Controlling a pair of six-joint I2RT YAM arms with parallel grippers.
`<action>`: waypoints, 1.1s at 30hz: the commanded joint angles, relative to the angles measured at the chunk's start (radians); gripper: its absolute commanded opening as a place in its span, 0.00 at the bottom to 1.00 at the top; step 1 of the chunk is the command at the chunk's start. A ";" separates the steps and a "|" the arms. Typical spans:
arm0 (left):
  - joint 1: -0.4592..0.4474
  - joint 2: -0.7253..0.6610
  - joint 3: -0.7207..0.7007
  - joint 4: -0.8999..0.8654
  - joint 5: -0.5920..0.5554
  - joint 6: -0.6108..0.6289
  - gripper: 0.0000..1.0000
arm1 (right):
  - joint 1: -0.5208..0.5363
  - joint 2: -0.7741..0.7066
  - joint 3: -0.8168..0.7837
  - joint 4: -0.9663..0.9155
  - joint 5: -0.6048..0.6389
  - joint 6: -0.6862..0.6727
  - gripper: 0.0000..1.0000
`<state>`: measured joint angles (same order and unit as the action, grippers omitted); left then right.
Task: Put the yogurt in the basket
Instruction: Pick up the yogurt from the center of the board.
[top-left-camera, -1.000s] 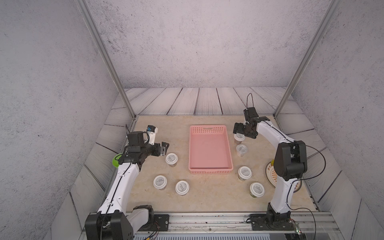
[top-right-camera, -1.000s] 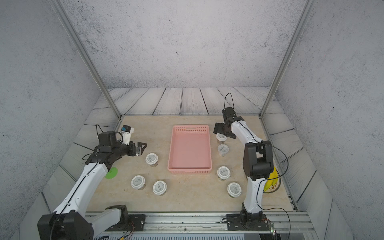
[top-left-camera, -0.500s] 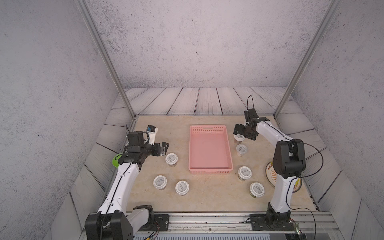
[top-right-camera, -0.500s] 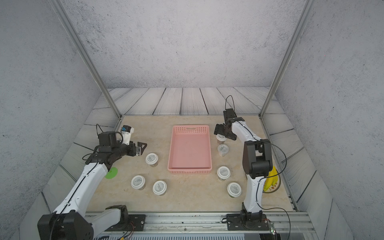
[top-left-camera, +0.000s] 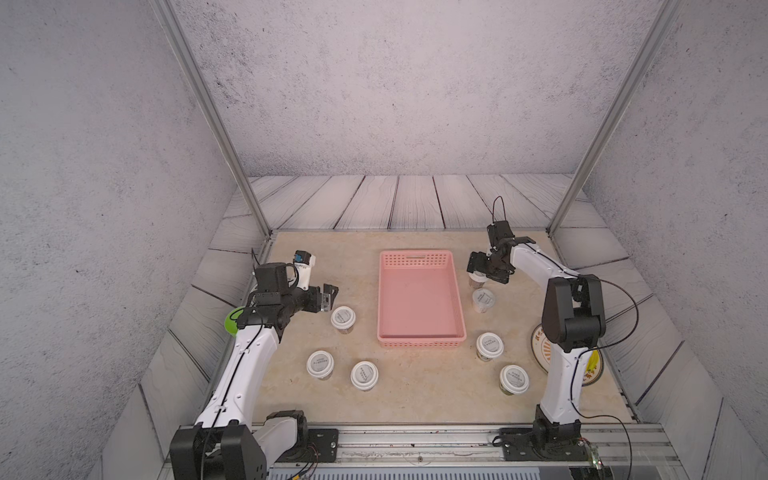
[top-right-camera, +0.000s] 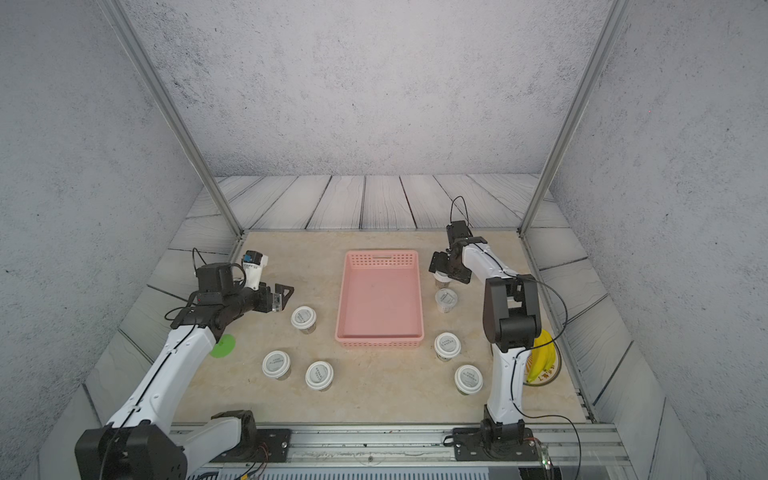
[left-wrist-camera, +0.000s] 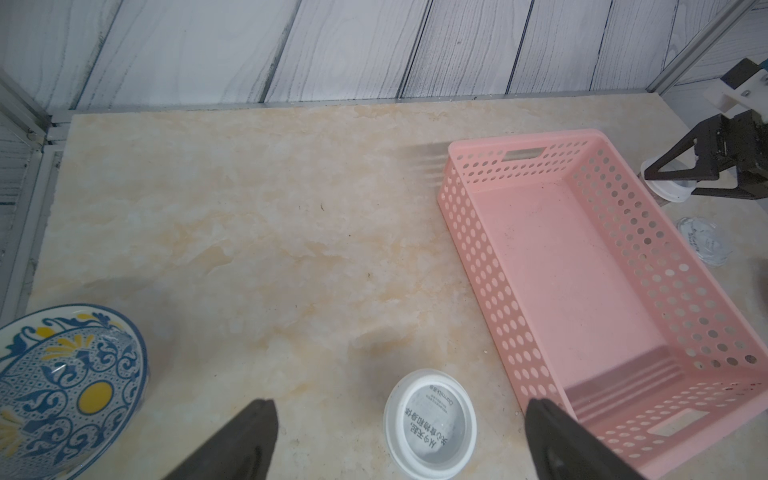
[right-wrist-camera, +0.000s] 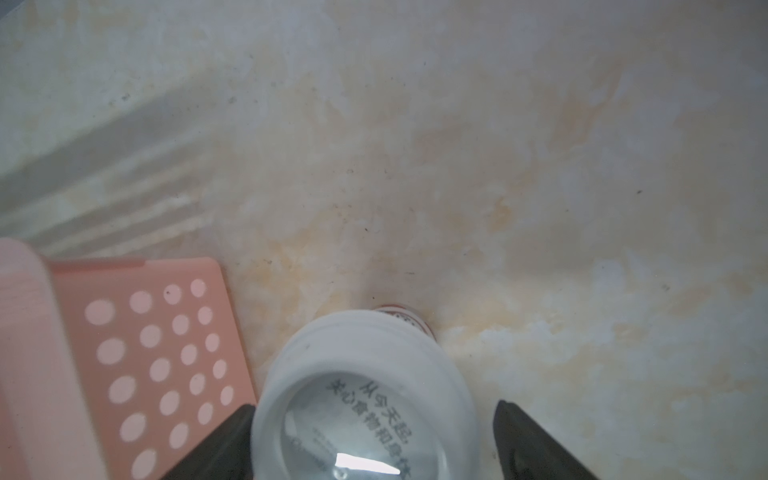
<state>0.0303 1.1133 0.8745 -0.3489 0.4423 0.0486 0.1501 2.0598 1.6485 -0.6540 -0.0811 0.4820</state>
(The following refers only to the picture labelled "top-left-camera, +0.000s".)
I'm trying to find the yellow banana bunch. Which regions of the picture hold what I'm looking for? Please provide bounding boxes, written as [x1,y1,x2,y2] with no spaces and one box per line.
[585,350,600,377]

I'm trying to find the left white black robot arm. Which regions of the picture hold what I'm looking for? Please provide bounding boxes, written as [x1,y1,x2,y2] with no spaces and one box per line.
[170,250,339,479]

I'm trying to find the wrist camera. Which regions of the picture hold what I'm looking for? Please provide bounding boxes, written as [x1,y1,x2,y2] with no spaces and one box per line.
[293,250,316,290]
[487,220,515,248]

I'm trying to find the right aluminium frame post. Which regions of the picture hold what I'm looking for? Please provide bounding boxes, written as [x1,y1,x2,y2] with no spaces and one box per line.
[546,0,683,238]

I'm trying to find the left aluminium frame post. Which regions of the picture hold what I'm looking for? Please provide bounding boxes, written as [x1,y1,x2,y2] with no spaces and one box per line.
[150,0,272,237]

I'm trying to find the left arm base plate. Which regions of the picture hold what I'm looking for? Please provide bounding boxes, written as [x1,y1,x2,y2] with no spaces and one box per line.
[277,428,339,464]

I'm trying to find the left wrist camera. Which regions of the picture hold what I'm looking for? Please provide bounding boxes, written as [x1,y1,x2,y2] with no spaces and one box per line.
[293,250,316,290]

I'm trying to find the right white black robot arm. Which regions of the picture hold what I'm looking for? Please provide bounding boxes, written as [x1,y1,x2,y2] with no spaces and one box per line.
[467,220,606,452]

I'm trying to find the orange patterned plate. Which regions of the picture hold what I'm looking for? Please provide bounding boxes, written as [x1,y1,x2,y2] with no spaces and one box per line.
[531,324,605,387]

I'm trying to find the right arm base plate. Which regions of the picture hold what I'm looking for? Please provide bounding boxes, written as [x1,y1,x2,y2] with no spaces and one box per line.
[491,427,590,462]

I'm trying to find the green plastic cup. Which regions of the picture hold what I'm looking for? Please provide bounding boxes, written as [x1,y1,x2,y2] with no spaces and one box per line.
[224,307,244,337]

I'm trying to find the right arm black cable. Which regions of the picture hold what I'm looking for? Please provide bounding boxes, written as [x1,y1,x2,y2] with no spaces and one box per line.
[491,195,641,480]

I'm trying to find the aluminium frame post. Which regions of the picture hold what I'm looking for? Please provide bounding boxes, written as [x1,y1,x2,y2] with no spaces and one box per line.
[150,0,272,237]
[546,0,683,238]

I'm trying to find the pink perforated plastic basket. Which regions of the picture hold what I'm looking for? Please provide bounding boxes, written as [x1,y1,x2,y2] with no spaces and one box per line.
[377,250,466,348]

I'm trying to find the yogurt cup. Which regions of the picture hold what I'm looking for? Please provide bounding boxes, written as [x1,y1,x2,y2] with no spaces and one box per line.
[330,306,357,334]
[468,272,488,289]
[475,332,504,362]
[472,288,496,314]
[306,350,335,381]
[350,360,379,391]
[499,364,530,395]

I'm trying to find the aluminium front rail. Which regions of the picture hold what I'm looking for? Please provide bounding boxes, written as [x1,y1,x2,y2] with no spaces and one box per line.
[267,424,687,479]

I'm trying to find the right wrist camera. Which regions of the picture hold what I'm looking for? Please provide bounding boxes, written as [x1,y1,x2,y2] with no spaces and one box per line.
[487,220,515,248]

